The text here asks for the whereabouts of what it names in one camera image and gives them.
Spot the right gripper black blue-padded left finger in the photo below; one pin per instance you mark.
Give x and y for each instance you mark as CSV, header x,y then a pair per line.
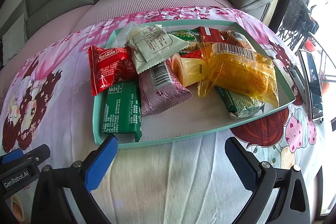
x,y
50,204

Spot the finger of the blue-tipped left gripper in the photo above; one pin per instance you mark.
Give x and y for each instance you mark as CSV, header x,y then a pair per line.
x,y
13,155

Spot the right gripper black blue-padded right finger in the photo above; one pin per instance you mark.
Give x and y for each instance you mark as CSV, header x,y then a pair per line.
x,y
291,204

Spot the green silver barcode packet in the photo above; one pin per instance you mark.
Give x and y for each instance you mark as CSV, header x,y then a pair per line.
x,y
238,105

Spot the yellow orange bread packet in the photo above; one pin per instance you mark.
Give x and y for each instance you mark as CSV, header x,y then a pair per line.
x,y
239,70

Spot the dark green snack packet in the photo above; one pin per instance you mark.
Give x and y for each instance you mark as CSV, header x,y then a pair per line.
x,y
122,110

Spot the pale jelly cup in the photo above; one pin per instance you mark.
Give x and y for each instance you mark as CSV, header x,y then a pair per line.
x,y
187,70

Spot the small red snack packet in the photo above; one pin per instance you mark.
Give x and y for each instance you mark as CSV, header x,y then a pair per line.
x,y
109,66

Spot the pink barcode snack packet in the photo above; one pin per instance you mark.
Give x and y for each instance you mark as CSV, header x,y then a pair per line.
x,y
160,89

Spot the large red patterned packet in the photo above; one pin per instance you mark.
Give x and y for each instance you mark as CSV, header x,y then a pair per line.
x,y
196,54

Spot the cream yellow pastry packet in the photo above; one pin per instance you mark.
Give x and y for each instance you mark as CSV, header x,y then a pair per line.
x,y
237,39

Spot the small green white packet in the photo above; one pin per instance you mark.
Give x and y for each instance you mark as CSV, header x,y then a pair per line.
x,y
190,36

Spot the white cream snack packet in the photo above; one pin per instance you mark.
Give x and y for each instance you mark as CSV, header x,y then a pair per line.
x,y
153,46

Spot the grey remote control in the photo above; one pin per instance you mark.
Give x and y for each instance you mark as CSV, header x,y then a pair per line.
x,y
299,82

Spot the teal-rimmed white tray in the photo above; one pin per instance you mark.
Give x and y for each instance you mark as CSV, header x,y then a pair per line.
x,y
197,116

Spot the dark red wrapped snack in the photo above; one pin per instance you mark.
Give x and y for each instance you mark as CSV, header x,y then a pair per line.
x,y
209,35

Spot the black metal rack outside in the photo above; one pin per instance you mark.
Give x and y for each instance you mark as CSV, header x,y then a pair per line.
x,y
297,24

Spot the clear-wrapped pale round cake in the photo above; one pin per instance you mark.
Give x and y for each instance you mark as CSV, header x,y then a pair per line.
x,y
126,33

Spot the pink ribbed seat cover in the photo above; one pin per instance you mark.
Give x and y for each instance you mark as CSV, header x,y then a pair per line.
x,y
105,8

